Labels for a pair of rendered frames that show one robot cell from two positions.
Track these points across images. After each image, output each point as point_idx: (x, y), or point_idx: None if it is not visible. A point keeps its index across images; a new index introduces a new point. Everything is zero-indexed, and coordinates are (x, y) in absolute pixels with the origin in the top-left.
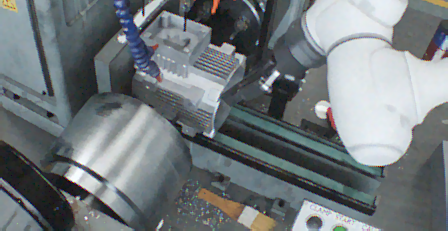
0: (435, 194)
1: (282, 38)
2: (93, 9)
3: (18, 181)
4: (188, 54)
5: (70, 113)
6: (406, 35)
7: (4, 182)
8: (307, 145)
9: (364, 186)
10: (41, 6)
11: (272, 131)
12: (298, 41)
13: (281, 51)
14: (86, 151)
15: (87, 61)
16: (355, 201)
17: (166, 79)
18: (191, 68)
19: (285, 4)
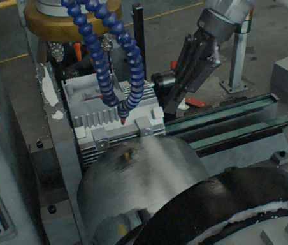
0: None
1: (208, 16)
2: (0, 111)
3: None
4: (122, 92)
5: (35, 231)
6: (174, 32)
7: (285, 203)
8: (215, 118)
9: (266, 119)
10: None
11: (187, 126)
12: (230, 3)
13: (215, 25)
14: (160, 198)
15: (20, 170)
16: (284, 124)
17: (109, 130)
18: None
19: None
